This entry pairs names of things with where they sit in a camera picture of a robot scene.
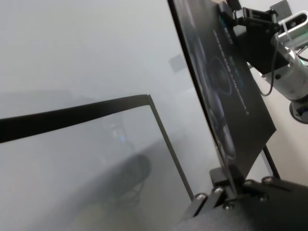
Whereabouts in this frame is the black robot print poster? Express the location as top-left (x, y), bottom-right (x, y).
top-left (167, 0), bottom-right (277, 193)

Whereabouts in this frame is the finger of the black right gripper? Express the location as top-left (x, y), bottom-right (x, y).
top-left (226, 0), bottom-right (243, 10)
top-left (218, 2), bottom-right (276, 26)

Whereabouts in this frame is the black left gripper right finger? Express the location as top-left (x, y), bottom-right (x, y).
top-left (228, 165), bottom-right (292, 202)

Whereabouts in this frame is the grey square mounting plate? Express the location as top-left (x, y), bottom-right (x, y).
top-left (270, 0), bottom-right (292, 18)

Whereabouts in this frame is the black tape rectangle frame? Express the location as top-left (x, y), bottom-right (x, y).
top-left (0, 94), bottom-right (282, 202)

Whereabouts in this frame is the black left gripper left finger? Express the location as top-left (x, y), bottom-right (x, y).
top-left (184, 167), bottom-right (233, 218)

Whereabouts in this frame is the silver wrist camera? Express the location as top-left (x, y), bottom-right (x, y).
top-left (276, 12), bottom-right (308, 44)

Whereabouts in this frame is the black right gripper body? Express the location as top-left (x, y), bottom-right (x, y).
top-left (234, 21), bottom-right (291, 76)

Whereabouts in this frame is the black camera cable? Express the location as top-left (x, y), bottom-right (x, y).
top-left (259, 23), bottom-right (278, 97)

